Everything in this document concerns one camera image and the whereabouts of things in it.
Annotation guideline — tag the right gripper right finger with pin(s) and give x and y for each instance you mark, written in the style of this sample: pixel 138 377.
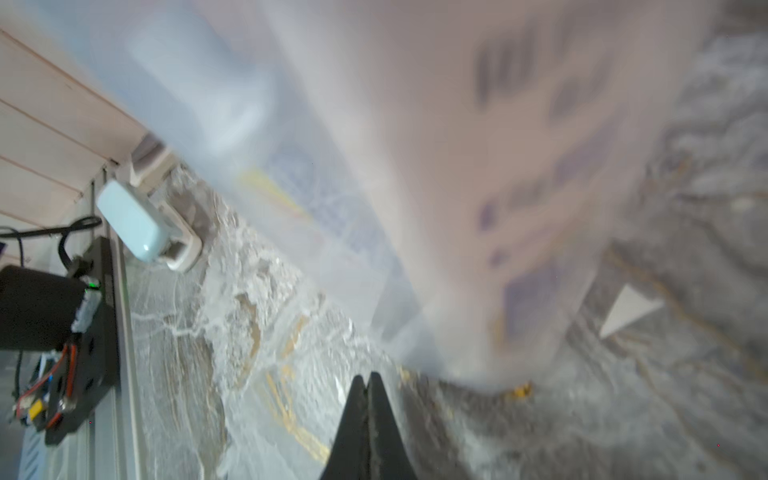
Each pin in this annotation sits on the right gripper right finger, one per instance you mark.
pixel 387 457

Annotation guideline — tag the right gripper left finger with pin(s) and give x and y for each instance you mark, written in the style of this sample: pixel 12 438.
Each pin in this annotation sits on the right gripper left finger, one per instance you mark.
pixel 349 457

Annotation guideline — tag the clear plastic container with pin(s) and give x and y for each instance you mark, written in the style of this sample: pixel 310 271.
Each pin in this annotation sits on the clear plastic container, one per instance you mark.
pixel 447 171

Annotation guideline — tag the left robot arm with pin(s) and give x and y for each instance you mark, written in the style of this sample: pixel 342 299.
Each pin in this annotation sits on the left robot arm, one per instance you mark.
pixel 37 309

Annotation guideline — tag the light teal case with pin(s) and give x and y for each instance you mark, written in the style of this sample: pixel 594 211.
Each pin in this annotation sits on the light teal case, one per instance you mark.
pixel 137 222

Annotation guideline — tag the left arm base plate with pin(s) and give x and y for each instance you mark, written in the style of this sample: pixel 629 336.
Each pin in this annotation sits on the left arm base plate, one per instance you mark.
pixel 71 380

